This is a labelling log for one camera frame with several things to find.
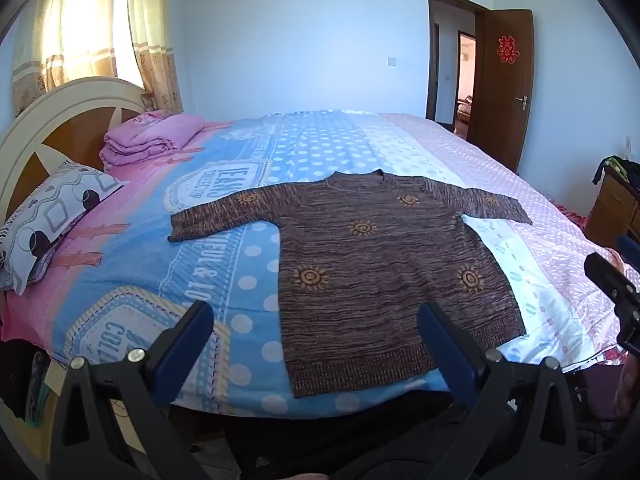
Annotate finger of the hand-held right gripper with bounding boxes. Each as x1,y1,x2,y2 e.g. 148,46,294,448
584,252,640,361
616,234,640,266

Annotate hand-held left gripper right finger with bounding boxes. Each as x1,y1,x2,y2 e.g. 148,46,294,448
417,301,581,480

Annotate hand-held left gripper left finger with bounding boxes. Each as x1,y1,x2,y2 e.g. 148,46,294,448
50,301,215,480

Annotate brown knitted sun-pattern sweater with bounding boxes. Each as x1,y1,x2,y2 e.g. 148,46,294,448
167,170,533,400

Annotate dark clothes on cabinet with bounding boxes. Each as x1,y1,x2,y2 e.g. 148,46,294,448
592,155,640,186

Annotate wooden cabinet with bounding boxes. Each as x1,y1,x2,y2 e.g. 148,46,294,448
585,162,640,256

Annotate red patterned cloth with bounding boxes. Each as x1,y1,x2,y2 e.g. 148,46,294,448
550,199,593,233

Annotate person's black pants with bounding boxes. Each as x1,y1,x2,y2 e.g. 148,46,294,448
220,390,640,480

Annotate dark hanging cloth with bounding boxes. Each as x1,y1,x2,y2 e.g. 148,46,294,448
0,340,51,428

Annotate grey patterned pillow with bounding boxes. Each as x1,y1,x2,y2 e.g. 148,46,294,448
0,160,125,296

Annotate brown wooden door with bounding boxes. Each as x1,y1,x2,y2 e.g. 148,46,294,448
475,9,535,173

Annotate pink folded blanket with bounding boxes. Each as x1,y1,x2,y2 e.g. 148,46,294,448
100,110,206,166

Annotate red paper door decoration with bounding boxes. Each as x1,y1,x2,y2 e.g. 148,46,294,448
496,35,518,65

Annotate blue pink printed bed sheet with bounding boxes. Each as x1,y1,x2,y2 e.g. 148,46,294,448
0,110,640,421

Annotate cream wooden headboard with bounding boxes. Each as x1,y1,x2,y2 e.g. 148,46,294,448
0,77,151,226

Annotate yellow patterned curtain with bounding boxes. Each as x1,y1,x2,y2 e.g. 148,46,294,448
10,0,185,118

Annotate brown door frame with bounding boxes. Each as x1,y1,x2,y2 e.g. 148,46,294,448
426,0,488,136

